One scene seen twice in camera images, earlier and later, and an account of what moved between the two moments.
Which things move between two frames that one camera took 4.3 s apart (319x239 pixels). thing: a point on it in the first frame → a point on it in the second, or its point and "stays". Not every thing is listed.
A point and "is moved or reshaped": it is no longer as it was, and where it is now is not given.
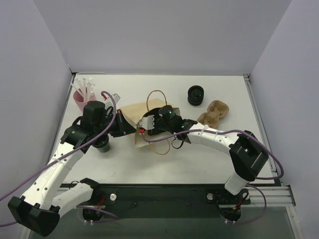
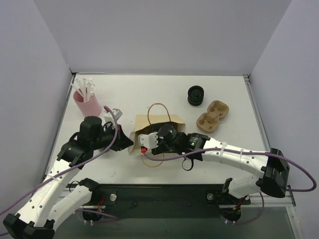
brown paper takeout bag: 133,112 is moved or reshaped
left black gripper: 123,127 → 119,139
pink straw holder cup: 79,101 stays
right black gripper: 151,130 → 156,148
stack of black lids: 195,95 stays
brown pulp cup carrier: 217,109 stays
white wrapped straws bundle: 85,90 stays
